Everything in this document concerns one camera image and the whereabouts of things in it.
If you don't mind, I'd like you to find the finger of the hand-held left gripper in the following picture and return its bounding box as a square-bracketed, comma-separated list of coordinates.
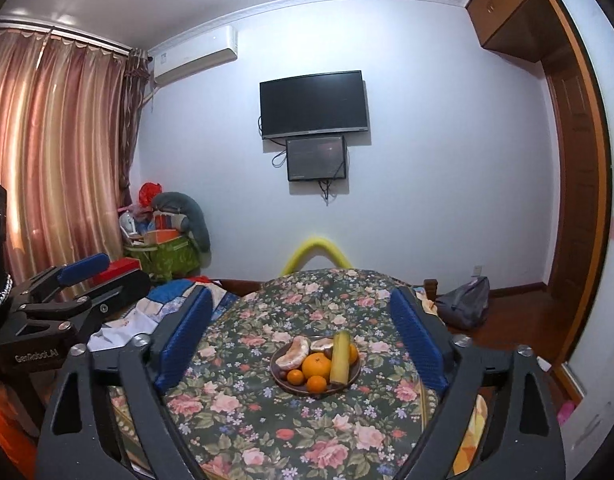
[11, 253, 111, 311]
[24, 272, 153, 333]

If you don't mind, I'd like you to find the pink striped curtain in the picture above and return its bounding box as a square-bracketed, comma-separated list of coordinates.
[0, 26, 154, 272]

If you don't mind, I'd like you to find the green fabric bag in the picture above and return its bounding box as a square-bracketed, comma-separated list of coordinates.
[124, 236, 204, 282]

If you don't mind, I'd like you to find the pomelo piece with pink flesh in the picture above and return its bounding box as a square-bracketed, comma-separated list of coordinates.
[276, 337, 311, 372]

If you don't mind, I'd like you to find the grey bag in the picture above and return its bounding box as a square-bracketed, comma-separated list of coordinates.
[433, 275, 492, 331]

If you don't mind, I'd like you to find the small black wall monitor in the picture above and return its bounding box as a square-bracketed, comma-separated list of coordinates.
[286, 135, 348, 183]

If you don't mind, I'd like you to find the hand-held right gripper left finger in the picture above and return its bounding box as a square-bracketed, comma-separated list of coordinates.
[37, 286, 215, 480]

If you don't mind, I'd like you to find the wooden overhead cabinet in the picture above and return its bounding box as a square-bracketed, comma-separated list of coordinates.
[464, 0, 574, 64]

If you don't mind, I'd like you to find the yellow hoop chair back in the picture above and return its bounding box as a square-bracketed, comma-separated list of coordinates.
[281, 237, 356, 277]

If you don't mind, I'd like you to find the large orange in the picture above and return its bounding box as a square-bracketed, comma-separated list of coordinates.
[302, 352, 333, 377]

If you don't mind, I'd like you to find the large black wall television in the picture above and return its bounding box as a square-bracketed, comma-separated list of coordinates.
[259, 70, 371, 141]

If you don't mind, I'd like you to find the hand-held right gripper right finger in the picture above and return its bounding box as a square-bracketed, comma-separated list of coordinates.
[389, 286, 568, 480]

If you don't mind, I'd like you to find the wooden door frame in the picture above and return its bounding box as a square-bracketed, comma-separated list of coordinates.
[538, 0, 614, 367]

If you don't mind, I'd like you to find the long yellow banana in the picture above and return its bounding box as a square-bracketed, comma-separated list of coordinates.
[330, 330, 352, 387]

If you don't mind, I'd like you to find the orange box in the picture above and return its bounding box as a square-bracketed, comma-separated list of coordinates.
[146, 229, 181, 247]

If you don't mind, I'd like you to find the white cloth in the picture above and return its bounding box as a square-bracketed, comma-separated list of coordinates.
[86, 309, 149, 354]

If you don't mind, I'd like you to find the blue patchwork quilt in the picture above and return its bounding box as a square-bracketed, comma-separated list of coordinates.
[136, 280, 229, 322]

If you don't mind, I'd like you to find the white air conditioner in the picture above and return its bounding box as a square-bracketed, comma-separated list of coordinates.
[149, 25, 239, 87]

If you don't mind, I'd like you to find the red plastic bag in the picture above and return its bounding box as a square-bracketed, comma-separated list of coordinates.
[139, 181, 164, 209]

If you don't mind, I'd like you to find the red flat box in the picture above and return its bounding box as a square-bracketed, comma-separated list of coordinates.
[94, 258, 141, 287]

